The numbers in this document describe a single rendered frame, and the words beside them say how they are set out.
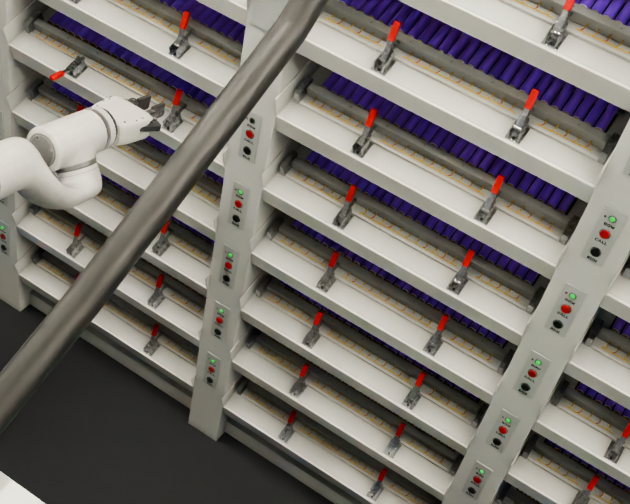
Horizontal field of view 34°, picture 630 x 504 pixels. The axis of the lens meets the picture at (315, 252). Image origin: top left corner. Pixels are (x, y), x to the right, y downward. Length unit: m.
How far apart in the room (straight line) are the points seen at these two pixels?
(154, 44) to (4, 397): 1.52
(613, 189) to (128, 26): 1.03
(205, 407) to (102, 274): 2.06
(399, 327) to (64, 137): 0.80
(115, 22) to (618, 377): 1.22
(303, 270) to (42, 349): 1.58
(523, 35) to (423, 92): 0.23
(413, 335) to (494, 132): 0.57
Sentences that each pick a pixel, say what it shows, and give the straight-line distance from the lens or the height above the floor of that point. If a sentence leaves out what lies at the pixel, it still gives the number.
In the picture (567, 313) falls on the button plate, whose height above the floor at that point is 1.03.
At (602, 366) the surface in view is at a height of 0.93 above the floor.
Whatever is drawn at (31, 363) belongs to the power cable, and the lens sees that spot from 0.68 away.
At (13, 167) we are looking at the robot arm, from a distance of 1.74.
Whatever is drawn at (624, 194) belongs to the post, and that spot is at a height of 1.32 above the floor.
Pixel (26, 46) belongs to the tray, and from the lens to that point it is 2.44.
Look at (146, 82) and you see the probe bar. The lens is 2.28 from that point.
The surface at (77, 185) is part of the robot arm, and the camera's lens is 1.89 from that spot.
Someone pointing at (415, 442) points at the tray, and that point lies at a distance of 2.46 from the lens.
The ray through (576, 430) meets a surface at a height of 0.74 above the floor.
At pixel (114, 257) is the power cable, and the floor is 1.83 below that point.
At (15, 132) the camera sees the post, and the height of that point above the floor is 0.66.
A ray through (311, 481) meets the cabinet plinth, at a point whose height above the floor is 0.03.
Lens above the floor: 2.32
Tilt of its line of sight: 44 degrees down
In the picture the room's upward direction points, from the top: 14 degrees clockwise
